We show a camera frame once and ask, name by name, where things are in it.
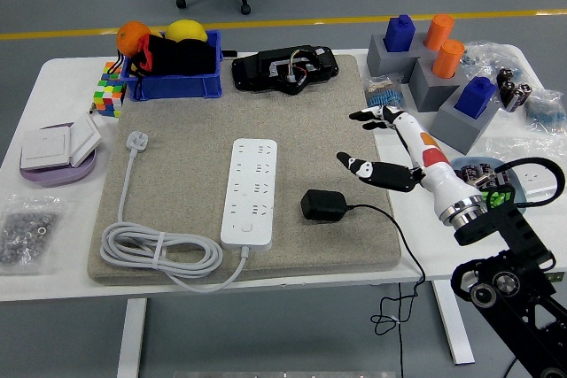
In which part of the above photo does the plastic bag of resistors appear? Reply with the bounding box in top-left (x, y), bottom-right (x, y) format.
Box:
top-left (363, 73), bottom-right (416, 130)

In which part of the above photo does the black open electronic device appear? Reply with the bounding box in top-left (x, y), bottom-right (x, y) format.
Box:
top-left (230, 44), bottom-right (341, 96)

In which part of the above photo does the blue square block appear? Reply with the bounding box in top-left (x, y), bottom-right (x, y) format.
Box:
top-left (383, 13), bottom-right (416, 53)
top-left (454, 75), bottom-right (498, 120)

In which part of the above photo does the orange cylinder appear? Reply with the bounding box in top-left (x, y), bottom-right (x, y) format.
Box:
top-left (423, 13), bottom-right (456, 51)
top-left (431, 39), bottom-right (466, 81)

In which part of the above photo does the grey block holder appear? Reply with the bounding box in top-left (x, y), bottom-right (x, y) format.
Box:
top-left (408, 48), bottom-right (469, 112)
top-left (428, 83), bottom-right (501, 156)
top-left (366, 34), bottom-right (422, 78)

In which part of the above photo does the white power strip cable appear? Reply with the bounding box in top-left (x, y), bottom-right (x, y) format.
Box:
top-left (99, 129), bottom-right (248, 294)

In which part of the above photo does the thin black plug cord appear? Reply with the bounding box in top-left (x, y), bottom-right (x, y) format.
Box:
top-left (345, 203), bottom-right (427, 378)

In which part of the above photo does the light blue plate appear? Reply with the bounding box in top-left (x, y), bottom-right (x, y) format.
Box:
top-left (449, 155), bottom-right (529, 215)

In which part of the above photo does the white tilted wall switch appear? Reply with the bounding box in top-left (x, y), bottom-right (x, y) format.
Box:
top-left (68, 112), bottom-right (104, 169)

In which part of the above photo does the large colourful puzzle cube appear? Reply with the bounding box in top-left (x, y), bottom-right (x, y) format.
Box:
top-left (92, 78), bottom-right (128, 119)

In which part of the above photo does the black drawstring bag red trim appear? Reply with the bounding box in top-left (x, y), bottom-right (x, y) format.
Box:
top-left (105, 33), bottom-right (218, 103)

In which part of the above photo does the white power strip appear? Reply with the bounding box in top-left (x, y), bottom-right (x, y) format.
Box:
top-left (220, 137), bottom-right (279, 251)

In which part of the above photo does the clear bag of blue parts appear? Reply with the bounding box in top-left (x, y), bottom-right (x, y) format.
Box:
top-left (524, 88), bottom-right (567, 135)
top-left (460, 40), bottom-right (528, 82)

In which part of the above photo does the plastic bag of metal nuts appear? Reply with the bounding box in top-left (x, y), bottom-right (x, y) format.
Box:
top-left (0, 194), bottom-right (67, 275)

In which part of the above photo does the purple oval tray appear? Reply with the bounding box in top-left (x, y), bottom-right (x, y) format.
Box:
top-left (19, 122), bottom-right (97, 189)

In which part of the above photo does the white square wall switch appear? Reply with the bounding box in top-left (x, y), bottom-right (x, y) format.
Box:
top-left (19, 126), bottom-right (73, 171)

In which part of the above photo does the grey-brown mat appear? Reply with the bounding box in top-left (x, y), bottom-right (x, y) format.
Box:
top-left (87, 54), bottom-right (403, 286)

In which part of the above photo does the black plug adapter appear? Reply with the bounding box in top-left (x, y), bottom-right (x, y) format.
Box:
top-left (299, 189), bottom-right (349, 222)

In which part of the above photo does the white table leg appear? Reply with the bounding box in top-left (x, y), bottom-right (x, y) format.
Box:
top-left (115, 297), bottom-right (148, 378)
top-left (431, 280), bottom-right (476, 366)

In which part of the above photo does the blue plastic bin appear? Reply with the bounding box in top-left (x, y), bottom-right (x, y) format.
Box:
top-left (120, 30), bottom-right (224, 101)

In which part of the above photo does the clear plastic bag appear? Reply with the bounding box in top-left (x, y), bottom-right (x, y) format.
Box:
top-left (485, 134), bottom-right (567, 202)

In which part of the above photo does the loose black capacitor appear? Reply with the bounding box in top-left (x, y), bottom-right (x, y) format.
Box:
top-left (499, 81), bottom-right (517, 109)
top-left (495, 66), bottom-right (517, 89)
top-left (507, 82), bottom-right (533, 113)

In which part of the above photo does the small colourful puzzle cube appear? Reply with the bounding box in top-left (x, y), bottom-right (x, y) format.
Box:
top-left (101, 60), bottom-right (124, 82)

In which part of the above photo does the yellow fruit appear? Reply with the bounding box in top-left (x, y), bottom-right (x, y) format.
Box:
top-left (164, 19), bottom-right (209, 43)

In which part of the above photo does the robot right hand white shell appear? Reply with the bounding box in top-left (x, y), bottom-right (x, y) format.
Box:
top-left (336, 104), bottom-right (484, 220)

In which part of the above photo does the orange fruit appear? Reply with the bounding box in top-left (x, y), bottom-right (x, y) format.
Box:
top-left (115, 20), bottom-right (152, 57)

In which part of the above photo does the white wall socket panel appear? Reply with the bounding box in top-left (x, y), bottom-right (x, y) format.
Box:
top-left (516, 165), bottom-right (563, 196)

